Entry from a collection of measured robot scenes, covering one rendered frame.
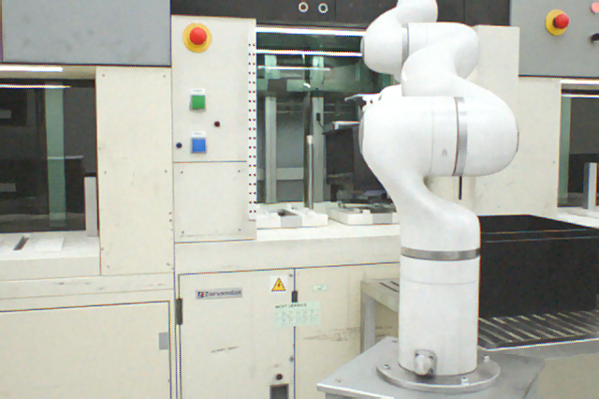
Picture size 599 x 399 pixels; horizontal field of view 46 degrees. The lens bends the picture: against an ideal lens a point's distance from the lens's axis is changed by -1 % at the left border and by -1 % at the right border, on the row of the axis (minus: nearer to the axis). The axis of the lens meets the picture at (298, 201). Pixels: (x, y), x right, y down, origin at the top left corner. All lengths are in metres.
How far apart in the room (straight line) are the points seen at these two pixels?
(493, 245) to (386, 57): 0.43
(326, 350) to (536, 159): 0.77
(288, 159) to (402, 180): 1.65
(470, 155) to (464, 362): 0.31
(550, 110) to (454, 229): 1.04
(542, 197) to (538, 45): 0.41
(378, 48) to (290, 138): 1.30
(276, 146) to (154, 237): 1.06
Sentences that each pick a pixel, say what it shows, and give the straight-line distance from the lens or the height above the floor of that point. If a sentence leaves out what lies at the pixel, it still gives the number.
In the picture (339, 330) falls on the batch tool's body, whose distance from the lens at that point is 1.82.
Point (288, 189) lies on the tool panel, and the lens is 2.65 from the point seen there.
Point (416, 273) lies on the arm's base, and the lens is 1.05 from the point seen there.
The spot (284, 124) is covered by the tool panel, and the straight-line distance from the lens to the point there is 2.64.
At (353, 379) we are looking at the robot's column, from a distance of 1.09.
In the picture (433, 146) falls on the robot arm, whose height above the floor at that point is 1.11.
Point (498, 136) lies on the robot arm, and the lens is 1.04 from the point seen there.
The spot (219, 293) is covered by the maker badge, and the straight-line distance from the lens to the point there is 1.72.
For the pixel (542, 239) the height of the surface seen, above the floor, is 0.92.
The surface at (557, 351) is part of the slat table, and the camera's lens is 1.35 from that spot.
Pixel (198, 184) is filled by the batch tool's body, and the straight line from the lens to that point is 1.68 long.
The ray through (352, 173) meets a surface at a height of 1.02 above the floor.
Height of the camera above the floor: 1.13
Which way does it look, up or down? 6 degrees down
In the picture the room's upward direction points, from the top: straight up
